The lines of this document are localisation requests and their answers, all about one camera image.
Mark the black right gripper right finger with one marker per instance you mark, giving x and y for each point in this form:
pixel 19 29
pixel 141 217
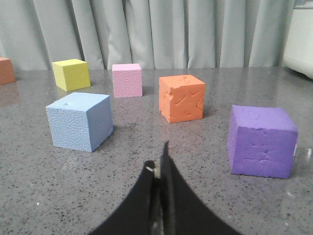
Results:
pixel 183 212

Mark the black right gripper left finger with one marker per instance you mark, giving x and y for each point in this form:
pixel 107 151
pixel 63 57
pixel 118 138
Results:
pixel 132 215

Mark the light blue textured foam cube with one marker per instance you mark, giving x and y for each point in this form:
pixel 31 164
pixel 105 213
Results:
pixel 80 121

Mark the purple foam cube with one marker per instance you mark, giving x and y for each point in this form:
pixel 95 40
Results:
pixel 261 141

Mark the dented orange foam cube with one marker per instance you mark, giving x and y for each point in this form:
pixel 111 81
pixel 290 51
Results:
pixel 181 98

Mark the pink foam cube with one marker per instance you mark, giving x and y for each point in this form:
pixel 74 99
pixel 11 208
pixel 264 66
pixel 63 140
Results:
pixel 127 80

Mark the yellow foam cube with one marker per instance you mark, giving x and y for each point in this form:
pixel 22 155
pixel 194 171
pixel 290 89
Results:
pixel 72 74

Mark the grey pleated curtain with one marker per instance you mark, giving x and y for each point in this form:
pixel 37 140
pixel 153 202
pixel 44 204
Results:
pixel 157 34

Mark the smooth orange foam cube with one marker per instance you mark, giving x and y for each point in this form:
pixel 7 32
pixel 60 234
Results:
pixel 6 71

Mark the white appliance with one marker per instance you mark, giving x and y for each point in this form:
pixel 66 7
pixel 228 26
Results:
pixel 298 54

